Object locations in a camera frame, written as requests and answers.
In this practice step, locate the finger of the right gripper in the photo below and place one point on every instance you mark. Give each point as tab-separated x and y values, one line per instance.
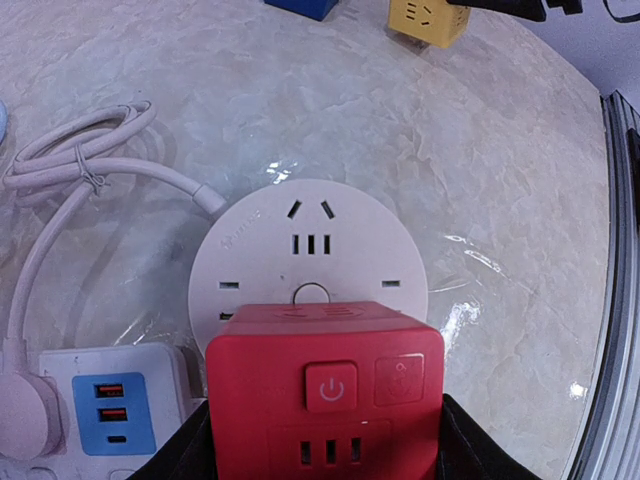
532	10

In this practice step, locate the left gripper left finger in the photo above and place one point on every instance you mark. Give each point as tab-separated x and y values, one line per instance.
186	455

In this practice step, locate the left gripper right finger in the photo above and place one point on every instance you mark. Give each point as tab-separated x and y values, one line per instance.
466	451

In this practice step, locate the white power strip blue USB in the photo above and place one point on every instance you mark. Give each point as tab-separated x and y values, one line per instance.
118	406

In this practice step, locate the yellow cube socket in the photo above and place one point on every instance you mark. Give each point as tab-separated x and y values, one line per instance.
435	22

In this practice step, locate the red cube socket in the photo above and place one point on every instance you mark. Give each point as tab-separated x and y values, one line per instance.
325	391

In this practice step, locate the blue cube socket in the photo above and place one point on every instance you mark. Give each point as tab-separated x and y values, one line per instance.
313	9

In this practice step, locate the white round socket base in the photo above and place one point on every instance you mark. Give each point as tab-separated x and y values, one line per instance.
304	241

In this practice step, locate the front aluminium rail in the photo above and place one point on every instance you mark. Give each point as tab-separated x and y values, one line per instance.
609	444

